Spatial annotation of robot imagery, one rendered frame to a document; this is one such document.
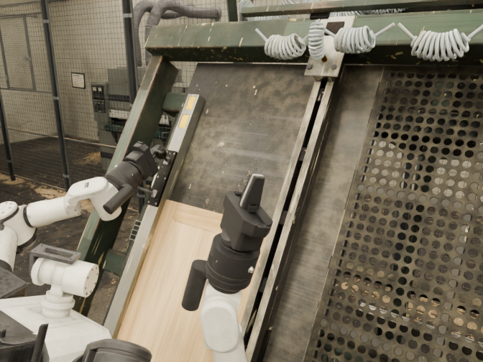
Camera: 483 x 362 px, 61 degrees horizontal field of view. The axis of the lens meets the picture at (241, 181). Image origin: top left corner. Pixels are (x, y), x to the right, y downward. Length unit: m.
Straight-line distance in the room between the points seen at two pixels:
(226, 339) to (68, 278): 0.32
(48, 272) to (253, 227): 0.44
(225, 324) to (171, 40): 1.12
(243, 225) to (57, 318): 0.43
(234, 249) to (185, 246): 0.64
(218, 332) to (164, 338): 0.56
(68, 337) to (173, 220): 0.64
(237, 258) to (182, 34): 1.06
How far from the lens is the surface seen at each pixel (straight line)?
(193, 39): 1.55
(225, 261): 0.71
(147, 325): 1.38
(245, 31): 1.43
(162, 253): 1.38
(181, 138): 1.44
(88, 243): 1.58
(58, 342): 0.82
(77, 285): 0.87
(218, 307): 0.75
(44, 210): 1.27
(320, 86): 1.23
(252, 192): 0.68
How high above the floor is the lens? 1.84
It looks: 17 degrees down
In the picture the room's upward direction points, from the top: straight up
